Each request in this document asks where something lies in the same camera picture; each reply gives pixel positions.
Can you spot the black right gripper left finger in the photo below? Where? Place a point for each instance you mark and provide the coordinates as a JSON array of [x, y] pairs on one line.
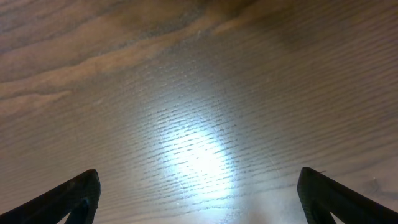
[[77, 199]]

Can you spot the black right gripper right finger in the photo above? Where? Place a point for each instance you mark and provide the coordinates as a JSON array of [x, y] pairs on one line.
[[323, 198]]

